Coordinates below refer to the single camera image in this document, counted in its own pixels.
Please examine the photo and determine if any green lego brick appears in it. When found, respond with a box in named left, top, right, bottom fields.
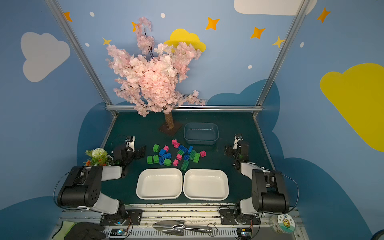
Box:
left=153, top=155, right=160, bottom=164
left=164, top=159, right=172, bottom=167
left=147, top=156, right=154, bottom=165
left=153, top=144, right=160, bottom=153

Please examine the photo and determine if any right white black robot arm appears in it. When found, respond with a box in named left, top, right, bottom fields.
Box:
left=224, top=140, right=290, bottom=215

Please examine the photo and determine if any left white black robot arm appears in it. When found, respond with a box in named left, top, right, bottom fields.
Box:
left=53, top=145, right=147, bottom=218

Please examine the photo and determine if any potted green plant white pot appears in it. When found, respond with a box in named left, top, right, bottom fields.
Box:
left=83, top=148, right=114, bottom=166

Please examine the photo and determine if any left white tray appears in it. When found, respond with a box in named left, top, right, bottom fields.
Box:
left=136, top=169, right=183, bottom=200

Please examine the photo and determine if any white tray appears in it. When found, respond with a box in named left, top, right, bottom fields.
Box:
left=183, top=169, right=230, bottom=202
left=136, top=169, right=183, bottom=200

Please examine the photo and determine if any long light green lego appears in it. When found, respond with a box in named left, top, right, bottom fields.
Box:
left=193, top=153, right=200, bottom=163

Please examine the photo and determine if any dark green lego plate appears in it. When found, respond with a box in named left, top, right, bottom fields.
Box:
left=189, top=150, right=197, bottom=161

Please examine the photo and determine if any right white tray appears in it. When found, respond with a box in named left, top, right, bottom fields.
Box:
left=183, top=169, right=230, bottom=202

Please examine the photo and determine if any long blue lego brick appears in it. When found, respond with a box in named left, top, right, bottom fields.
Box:
left=178, top=145, right=188, bottom=153

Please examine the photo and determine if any long dark green lego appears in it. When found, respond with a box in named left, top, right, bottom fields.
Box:
left=181, top=160, right=190, bottom=171

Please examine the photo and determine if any pink blossom artificial tree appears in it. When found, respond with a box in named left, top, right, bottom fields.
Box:
left=107, top=17, right=206, bottom=136

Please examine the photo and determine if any round sticker tape roll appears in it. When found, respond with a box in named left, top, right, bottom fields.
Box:
left=269, top=214, right=296, bottom=234

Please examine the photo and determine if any silver metal trowel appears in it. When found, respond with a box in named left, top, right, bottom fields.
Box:
left=153, top=220, right=214, bottom=236

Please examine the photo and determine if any black work glove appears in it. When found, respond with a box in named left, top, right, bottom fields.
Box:
left=64, top=222, right=107, bottom=240

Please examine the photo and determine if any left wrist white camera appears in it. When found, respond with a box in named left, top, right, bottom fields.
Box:
left=126, top=136, right=136, bottom=152

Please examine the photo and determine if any wrist white camera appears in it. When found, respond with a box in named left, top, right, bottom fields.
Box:
left=126, top=136, right=136, bottom=152
left=234, top=134, right=243, bottom=145

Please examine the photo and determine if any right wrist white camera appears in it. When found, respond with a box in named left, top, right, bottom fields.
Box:
left=234, top=134, right=243, bottom=145

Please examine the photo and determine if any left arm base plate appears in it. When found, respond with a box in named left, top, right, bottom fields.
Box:
left=100, top=210, right=143, bottom=226

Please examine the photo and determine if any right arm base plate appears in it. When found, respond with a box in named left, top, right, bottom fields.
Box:
left=218, top=207, right=261, bottom=226

